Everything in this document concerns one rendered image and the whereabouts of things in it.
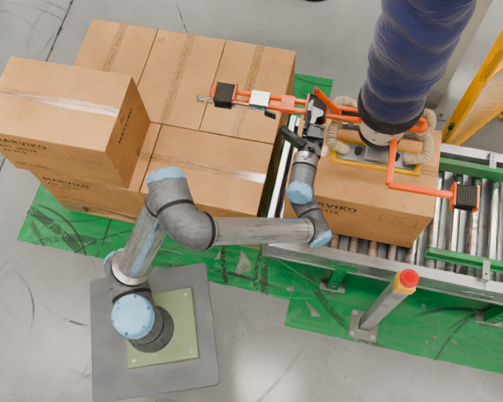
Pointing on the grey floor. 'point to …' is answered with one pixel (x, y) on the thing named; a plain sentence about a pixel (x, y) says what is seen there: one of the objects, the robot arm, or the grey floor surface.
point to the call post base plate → (361, 331)
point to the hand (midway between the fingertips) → (309, 108)
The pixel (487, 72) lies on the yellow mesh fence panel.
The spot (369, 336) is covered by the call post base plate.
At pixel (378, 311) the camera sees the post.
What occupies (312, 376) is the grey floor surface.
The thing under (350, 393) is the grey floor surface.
